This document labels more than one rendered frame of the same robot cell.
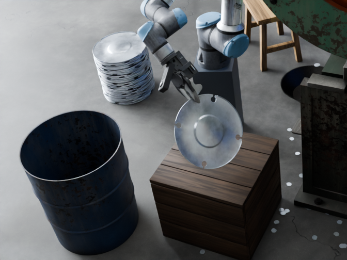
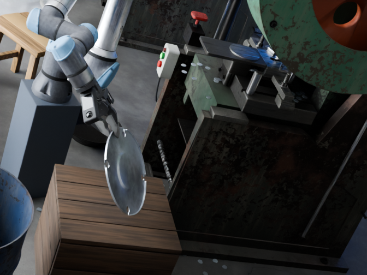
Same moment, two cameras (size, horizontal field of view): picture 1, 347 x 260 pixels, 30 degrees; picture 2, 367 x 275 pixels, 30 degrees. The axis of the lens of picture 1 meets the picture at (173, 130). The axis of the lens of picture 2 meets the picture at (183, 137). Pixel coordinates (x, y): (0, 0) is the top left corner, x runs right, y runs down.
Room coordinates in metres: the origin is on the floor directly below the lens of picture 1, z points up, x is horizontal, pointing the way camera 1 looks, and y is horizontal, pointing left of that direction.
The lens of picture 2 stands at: (0.80, 1.38, 1.77)
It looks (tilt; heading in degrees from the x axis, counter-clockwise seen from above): 30 degrees down; 301
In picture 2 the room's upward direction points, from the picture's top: 22 degrees clockwise
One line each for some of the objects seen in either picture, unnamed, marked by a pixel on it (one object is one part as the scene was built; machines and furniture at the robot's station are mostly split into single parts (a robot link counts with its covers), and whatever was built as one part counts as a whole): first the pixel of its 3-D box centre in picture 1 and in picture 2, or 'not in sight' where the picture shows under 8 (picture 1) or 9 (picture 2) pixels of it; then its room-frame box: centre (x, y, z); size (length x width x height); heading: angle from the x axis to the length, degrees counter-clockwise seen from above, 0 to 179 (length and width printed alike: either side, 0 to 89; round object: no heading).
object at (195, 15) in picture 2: not in sight; (197, 22); (2.34, -0.90, 0.72); 0.07 x 0.06 x 0.08; 55
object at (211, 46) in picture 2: not in sight; (227, 64); (2.04, -0.75, 0.72); 0.25 x 0.14 x 0.14; 55
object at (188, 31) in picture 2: not in sight; (189, 46); (2.33, -0.89, 0.62); 0.10 x 0.06 x 0.20; 145
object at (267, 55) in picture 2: not in sight; (270, 64); (1.94, -0.89, 0.76); 0.15 x 0.09 x 0.05; 145
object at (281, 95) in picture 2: not in sight; (284, 86); (1.80, -0.80, 0.76); 0.17 x 0.06 x 0.10; 145
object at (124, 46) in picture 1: (119, 47); not in sight; (2.93, 0.19, 0.28); 0.29 x 0.29 x 0.01
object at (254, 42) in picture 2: not in sight; (259, 44); (2.08, -1.00, 0.76); 0.17 x 0.06 x 0.10; 145
